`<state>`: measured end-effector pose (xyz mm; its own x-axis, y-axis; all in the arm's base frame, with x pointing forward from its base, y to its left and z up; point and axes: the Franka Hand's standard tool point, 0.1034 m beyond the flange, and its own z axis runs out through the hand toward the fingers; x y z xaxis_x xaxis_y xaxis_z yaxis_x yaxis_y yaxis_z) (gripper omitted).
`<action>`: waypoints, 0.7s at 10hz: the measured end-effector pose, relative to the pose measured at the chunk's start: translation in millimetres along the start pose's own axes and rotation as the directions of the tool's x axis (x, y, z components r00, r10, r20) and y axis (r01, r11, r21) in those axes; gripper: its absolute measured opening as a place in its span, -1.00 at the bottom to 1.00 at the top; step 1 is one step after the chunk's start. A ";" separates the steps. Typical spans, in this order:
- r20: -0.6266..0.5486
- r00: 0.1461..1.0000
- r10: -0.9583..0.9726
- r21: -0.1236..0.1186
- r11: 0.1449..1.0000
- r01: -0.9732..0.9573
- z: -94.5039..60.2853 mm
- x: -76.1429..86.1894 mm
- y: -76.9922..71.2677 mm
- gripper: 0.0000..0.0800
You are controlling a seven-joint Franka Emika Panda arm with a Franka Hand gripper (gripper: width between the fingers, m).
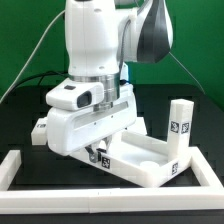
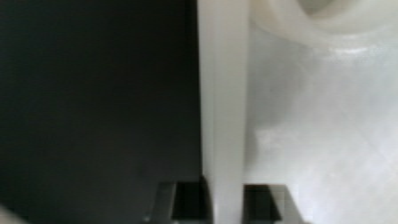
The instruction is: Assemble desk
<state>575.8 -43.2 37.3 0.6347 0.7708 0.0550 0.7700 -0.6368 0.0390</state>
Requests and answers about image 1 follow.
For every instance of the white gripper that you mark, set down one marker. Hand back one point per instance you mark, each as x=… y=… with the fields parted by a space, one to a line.
x=70 y=131

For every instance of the white desk top tray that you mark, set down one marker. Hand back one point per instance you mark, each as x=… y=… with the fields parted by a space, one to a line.
x=137 y=158

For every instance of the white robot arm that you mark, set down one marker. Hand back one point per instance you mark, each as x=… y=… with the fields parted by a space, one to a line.
x=100 y=40

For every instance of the fiducial marker sheet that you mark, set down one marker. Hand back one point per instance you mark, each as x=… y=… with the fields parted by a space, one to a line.
x=139 y=126

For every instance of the white U-shaped frame fence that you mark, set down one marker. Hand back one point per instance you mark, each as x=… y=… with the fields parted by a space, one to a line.
x=208 y=196

